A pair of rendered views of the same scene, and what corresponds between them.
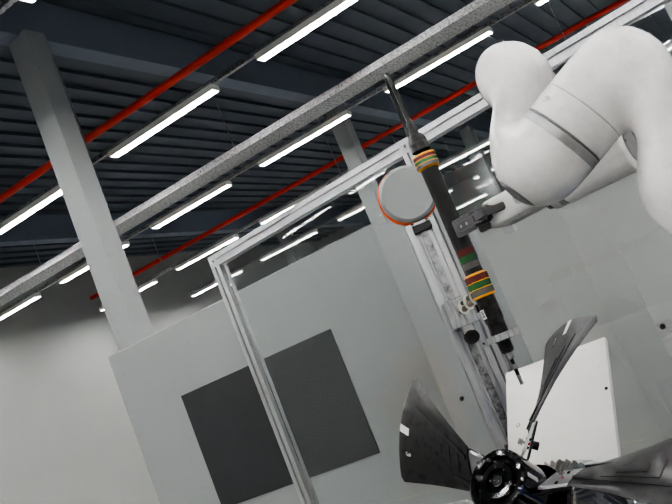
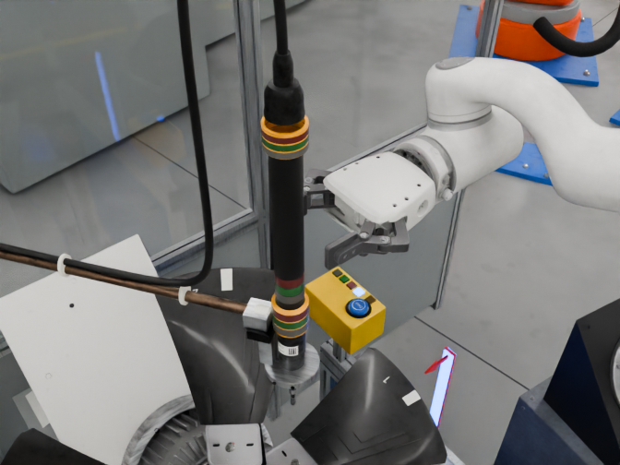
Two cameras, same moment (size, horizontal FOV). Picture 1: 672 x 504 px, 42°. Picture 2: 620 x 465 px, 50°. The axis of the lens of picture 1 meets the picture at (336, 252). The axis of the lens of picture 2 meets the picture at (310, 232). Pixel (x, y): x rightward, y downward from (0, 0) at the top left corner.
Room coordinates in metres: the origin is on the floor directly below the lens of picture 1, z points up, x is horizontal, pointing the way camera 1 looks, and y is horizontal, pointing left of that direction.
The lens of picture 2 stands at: (1.42, 0.26, 2.14)
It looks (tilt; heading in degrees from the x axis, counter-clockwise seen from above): 43 degrees down; 285
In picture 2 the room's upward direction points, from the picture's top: straight up
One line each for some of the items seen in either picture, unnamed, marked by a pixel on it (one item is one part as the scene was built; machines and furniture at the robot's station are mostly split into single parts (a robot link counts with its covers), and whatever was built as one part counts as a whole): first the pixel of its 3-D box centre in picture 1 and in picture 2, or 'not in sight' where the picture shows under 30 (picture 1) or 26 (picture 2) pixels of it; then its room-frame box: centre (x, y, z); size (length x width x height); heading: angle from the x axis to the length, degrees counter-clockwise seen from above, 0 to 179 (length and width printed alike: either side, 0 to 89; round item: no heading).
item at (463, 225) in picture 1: (467, 222); (358, 251); (1.50, -0.23, 1.65); 0.07 x 0.03 x 0.03; 54
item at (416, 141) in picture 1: (457, 234); (288, 251); (1.57, -0.22, 1.65); 0.04 x 0.04 x 0.46
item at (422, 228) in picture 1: (467, 334); not in sight; (2.25, -0.23, 1.48); 0.05 x 0.03 x 0.62; 89
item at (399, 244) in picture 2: (494, 209); (387, 225); (1.48, -0.28, 1.65); 0.08 x 0.06 x 0.01; 136
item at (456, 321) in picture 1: (460, 312); not in sight; (2.20, -0.23, 1.54); 0.10 x 0.07 x 0.08; 179
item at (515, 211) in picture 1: (522, 199); (382, 193); (1.49, -0.33, 1.65); 0.11 x 0.10 x 0.07; 54
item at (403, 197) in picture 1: (407, 195); not in sight; (2.29, -0.23, 1.88); 0.17 x 0.15 x 0.16; 54
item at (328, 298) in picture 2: not in sight; (343, 311); (1.60, -0.68, 1.02); 0.16 x 0.10 x 0.11; 144
